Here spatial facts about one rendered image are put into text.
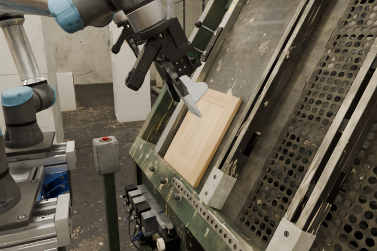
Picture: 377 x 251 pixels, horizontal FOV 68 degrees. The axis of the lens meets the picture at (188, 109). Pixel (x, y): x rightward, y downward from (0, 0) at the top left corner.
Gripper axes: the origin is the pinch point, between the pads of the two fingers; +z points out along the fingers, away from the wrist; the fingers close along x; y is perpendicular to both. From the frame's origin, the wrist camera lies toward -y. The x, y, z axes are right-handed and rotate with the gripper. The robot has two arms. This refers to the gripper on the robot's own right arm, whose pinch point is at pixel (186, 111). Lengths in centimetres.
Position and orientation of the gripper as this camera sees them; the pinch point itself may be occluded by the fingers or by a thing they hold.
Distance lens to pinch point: 65.1
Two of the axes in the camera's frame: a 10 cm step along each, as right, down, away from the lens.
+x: -3.3, -2.4, 9.1
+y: 8.4, -5.2, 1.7
